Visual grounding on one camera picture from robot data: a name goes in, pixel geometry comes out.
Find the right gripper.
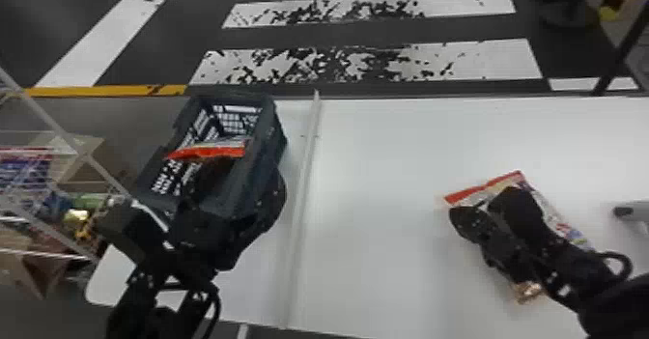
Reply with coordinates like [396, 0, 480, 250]
[447, 185, 617, 313]

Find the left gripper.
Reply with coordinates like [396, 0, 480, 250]
[169, 160, 288, 273]

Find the white snack packet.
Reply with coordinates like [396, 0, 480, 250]
[442, 169, 593, 304]

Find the blue basket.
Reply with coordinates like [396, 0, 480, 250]
[130, 94, 289, 261]

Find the red snack packet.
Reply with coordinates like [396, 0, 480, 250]
[166, 138, 251, 162]

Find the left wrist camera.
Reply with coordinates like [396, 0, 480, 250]
[95, 200, 170, 268]

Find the black cable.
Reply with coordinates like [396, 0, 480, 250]
[597, 250, 635, 282]

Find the white wire rack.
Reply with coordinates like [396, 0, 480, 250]
[0, 67, 134, 264]

